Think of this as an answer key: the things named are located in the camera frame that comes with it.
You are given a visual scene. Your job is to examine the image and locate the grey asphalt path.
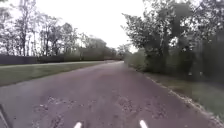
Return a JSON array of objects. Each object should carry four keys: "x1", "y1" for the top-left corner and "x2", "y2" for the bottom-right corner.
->
[{"x1": 0, "y1": 60, "x2": 224, "y2": 128}]

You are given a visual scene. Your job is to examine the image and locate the pale side path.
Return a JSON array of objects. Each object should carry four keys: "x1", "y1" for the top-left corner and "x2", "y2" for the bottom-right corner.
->
[{"x1": 0, "y1": 60, "x2": 114, "y2": 69}]

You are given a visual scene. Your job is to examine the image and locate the trees and bushes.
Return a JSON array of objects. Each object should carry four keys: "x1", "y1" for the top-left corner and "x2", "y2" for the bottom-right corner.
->
[{"x1": 121, "y1": 0, "x2": 224, "y2": 81}]

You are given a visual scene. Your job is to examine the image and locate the robot's own part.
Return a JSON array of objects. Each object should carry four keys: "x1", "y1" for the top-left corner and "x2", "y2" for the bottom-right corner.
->
[
  {"x1": 139, "y1": 119, "x2": 149, "y2": 128},
  {"x1": 73, "y1": 121, "x2": 83, "y2": 128}
]

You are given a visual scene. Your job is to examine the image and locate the row of trees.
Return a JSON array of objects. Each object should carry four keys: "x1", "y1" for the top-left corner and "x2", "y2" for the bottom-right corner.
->
[{"x1": 0, "y1": 0, "x2": 131, "y2": 62}]

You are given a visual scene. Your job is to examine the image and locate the grass strip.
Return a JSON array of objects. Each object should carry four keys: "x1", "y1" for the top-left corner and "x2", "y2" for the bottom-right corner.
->
[{"x1": 0, "y1": 60, "x2": 111, "y2": 88}]

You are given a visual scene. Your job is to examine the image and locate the dark hedge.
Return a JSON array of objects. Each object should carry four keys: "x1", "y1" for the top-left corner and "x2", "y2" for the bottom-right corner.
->
[{"x1": 0, "y1": 53, "x2": 118, "y2": 66}]

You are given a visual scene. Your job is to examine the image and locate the grass verge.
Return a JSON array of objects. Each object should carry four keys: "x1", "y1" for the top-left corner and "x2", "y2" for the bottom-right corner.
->
[{"x1": 128, "y1": 64, "x2": 224, "y2": 124}]

